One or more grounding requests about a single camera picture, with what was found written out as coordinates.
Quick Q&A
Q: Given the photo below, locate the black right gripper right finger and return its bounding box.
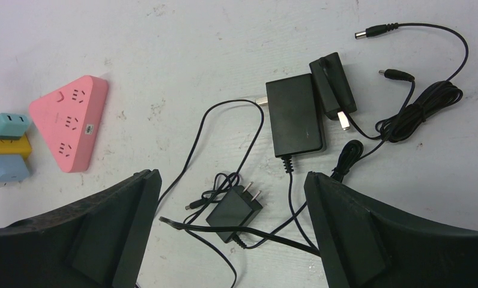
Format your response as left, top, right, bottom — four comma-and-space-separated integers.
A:
304, 172, 478, 287

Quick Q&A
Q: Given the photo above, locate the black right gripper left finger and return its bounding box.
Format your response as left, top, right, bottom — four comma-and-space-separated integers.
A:
0, 170, 162, 287

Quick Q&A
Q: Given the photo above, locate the yellow block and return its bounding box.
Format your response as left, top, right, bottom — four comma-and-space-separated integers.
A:
0, 134, 32, 160

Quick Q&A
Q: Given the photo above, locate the pink triangular power strip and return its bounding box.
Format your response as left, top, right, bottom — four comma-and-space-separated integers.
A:
28, 75, 109, 173

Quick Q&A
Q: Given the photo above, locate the black TP-Link adapter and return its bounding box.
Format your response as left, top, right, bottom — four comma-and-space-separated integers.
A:
206, 182, 263, 227
309, 52, 357, 131

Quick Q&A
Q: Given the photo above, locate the black power adapter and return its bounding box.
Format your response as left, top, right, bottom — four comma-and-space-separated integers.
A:
265, 73, 327, 158

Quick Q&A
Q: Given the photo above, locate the teal block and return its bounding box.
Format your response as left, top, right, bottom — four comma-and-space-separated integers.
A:
0, 113, 31, 140

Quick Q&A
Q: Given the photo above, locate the long black adapter cable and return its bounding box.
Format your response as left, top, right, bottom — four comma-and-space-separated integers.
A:
155, 99, 321, 255

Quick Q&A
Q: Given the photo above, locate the bundled black adapter cable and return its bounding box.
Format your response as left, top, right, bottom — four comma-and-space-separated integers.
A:
330, 22, 471, 182

